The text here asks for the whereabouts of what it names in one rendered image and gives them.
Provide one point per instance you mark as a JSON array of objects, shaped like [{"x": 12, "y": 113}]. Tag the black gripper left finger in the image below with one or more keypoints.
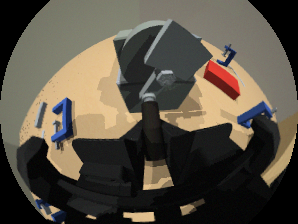
[{"x": 127, "y": 151}]

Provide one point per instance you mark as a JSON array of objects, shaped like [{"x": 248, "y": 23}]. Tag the red rectangular block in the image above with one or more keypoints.
[{"x": 223, "y": 80}]

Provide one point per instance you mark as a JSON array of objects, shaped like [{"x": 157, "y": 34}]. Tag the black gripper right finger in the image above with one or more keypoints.
[{"x": 181, "y": 146}]

